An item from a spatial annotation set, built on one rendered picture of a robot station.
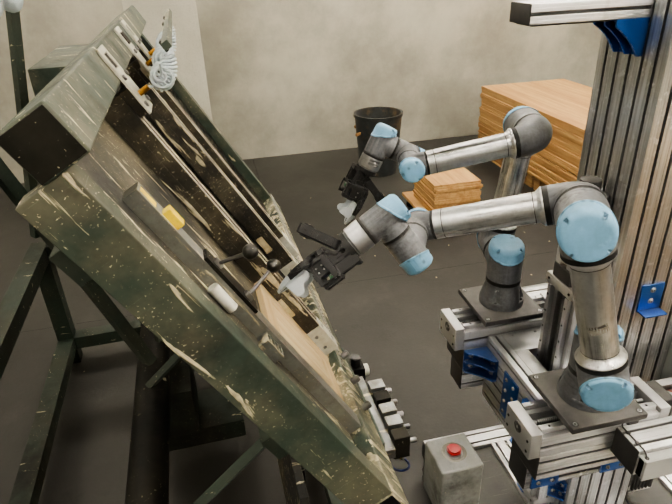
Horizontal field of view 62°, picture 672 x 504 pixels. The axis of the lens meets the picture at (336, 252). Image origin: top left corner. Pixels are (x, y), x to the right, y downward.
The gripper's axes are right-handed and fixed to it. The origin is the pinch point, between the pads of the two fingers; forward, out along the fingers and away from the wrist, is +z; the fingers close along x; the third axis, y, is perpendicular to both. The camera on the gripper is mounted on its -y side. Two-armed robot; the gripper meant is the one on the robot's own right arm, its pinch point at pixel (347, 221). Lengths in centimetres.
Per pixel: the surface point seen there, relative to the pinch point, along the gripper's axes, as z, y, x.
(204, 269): 5, 51, 56
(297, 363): 25, 18, 55
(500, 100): -65, -256, -376
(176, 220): -4, 61, 55
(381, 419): 51, -27, 38
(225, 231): 9.6, 42.3, 19.3
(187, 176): -3, 58, 20
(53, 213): -10, 82, 82
